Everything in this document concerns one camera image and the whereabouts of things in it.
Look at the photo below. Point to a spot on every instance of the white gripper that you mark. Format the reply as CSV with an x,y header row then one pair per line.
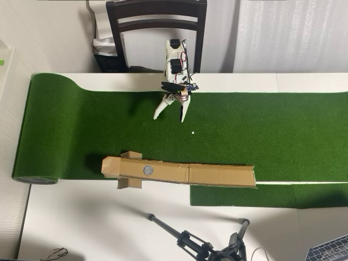
x,y
169,99

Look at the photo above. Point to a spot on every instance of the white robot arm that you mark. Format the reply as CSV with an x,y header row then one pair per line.
x,y
171,55

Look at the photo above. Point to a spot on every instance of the black plastic clamp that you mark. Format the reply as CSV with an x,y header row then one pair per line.
x,y
170,87

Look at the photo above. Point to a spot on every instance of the long green putting mat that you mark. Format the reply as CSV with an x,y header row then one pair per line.
x,y
244,122

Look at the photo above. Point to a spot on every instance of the long cardboard ramp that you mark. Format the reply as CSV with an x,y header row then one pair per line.
x,y
212,175

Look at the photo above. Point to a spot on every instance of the dark blue printed box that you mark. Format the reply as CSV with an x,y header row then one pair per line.
x,y
108,63

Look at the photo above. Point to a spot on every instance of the cardboard cross support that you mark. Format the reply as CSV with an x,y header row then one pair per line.
x,y
130,183

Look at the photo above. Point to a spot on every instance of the dark wooden chair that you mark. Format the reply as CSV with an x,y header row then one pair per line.
x,y
156,23

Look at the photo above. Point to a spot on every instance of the white plastic appliance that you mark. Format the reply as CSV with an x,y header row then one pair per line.
x,y
102,24

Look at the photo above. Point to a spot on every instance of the small green turf piece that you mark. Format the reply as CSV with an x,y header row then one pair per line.
x,y
244,196

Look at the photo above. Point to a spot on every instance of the black tripod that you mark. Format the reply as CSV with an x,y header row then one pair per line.
x,y
190,242

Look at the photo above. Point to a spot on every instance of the white curtain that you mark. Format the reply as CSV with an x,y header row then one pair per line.
x,y
285,35

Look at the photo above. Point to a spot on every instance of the laptop keyboard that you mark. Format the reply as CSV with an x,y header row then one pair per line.
x,y
329,250

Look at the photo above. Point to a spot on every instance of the tan round camera mount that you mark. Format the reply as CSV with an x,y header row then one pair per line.
x,y
183,96

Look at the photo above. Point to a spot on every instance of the blue camera circuit board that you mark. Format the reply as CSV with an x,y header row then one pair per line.
x,y
191,87

